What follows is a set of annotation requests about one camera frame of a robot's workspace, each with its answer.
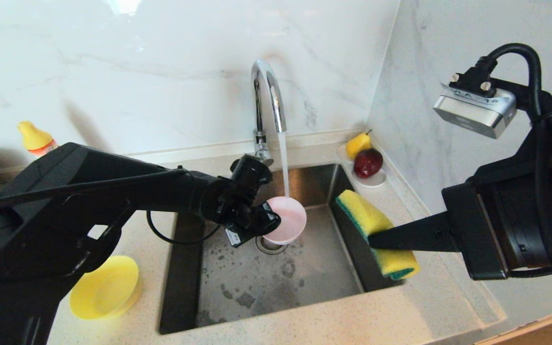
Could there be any pink plastic bowl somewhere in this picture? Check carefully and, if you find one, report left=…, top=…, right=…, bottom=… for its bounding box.
left=263, top=196, right=307, bottom=245

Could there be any yellow green sponge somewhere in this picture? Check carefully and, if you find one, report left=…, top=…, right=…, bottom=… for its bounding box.
left=336, top=189, right=421, bottom=281

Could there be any chrome gooseneck faucet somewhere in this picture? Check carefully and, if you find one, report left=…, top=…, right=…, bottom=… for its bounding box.
left=247, top=58, right=288, bottom=166

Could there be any yellow plastic bowl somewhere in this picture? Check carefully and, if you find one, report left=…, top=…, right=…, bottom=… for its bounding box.
left=69, top=255, right=140, bottom=321

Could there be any orange dish soap bottle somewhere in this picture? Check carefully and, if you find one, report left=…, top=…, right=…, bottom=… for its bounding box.
left=17, top=121, right=59, bottom=157

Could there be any stainless steel sink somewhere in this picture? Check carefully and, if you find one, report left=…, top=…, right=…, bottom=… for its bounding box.
left=159, top=164, right=404, bottom=334

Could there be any round metal drain strainer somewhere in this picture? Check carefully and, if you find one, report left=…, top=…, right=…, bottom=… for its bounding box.
left=256, top=237, right=290, bottom=255

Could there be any small white dish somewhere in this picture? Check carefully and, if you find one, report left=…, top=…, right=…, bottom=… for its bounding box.
left=337, top=144, right=387, bottom=188

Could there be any dark red apple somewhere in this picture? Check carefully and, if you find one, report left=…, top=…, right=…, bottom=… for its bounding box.
left=354, top=148, right=384, bottom=179

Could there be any yellow pear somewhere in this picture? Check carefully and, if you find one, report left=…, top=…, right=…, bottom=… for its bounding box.
left=345, top=130, right=371, bottom=160

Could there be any brown wooden panel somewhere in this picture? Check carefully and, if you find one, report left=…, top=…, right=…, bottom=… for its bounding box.
left=472, top=307, right=552, bottom=345

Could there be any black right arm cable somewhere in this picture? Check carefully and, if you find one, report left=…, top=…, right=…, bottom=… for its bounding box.
left=484, top=43, right=552, bottom=319

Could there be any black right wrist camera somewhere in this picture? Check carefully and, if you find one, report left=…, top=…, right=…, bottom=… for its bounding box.
left=433, top=67, right=518, bottom=139

